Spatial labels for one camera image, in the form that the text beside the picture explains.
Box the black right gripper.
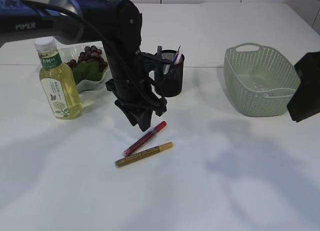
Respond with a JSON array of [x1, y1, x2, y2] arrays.
[[287, 51, 320, 123]]

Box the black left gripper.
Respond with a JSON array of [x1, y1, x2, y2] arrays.
[[105, 66, 167, 132]]

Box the red glitter pen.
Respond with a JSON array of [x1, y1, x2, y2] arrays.
[[122, 121, 167, 157]]

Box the clear plastic sheet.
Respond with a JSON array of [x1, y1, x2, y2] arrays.
[[248, 82, 273, 93]]

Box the blue scissors with sheath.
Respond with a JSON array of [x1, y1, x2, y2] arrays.
[[172, 51, 180, 65]]

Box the silver glitter pen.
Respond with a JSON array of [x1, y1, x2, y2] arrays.
[[156, 45, 163, 58]]

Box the purple grape bunch with leaves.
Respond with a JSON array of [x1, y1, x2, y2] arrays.
[[66, 45, 109, 85]]

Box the clear plastic ruler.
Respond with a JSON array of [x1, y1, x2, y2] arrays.
[[172, 45, 181, 65]]

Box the gold glitter pen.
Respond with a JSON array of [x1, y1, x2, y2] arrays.
[[114, 142, 174, 168]]

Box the yellow tea bottle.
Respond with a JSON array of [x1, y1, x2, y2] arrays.
[[34, 36, 83, 120]]

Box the pink scissors with sheath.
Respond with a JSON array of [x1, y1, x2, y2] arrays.
[[175, 50, 183, 65]]

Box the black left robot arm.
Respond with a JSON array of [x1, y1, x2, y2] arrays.
[[0, 0, 167, 131]]

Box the black mesh pen holder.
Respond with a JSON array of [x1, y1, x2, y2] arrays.
[[154, 55, 185, 98]]

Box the green plastic woven basket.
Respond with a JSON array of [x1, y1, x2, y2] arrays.
[[223, 43, 301, 117]]

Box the green wavy glass plate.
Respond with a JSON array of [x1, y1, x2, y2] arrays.
[[59, 43, 111, 93]]

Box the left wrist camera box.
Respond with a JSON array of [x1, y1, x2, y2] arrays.
[[141, 52, 173, 75]]

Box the black cable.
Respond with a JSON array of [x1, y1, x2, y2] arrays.
[[19, 0, 166, 109]]

